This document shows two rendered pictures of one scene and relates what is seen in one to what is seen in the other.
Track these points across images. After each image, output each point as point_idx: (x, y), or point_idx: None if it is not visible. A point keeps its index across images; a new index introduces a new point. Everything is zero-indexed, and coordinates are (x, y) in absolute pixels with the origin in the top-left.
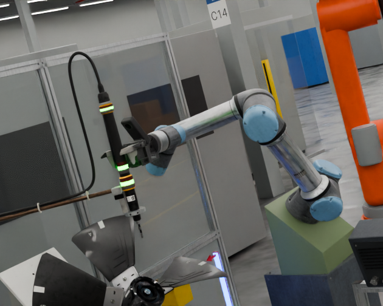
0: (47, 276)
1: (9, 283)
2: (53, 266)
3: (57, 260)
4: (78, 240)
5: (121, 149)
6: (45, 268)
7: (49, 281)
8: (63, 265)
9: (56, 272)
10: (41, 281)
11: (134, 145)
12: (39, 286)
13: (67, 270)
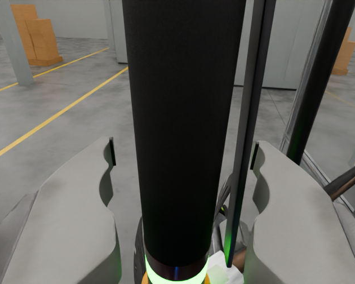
0: (226, 185)
1: None
2: (227, 187)
3: (229, 189)
4: None
5: (107, 136)
6: (231, 178)
7: (223, 189)
8: (223, 198)
9: (223, 192)
10: (227, 180)
11: (13, 211)
12: (226, 180)
13: (218, 205)
